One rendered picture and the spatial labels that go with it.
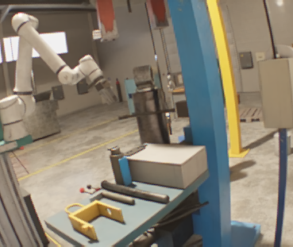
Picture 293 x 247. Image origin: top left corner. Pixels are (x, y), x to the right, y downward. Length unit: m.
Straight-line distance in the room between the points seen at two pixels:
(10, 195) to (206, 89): 1.57
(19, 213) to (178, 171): 1.32
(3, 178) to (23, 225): 0.42
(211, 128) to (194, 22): 0.61
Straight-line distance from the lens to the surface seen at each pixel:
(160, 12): 1.88
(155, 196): 1.10
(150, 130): 1.76
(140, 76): 1.75
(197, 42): 1.44
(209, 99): 1.45
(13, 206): 2.05
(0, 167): 1.96
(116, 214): 1.01
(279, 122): 1.53
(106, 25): 1.77
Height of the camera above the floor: 1.60
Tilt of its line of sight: 11 degrees down
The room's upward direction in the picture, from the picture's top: 10 degrees counter-clockwise
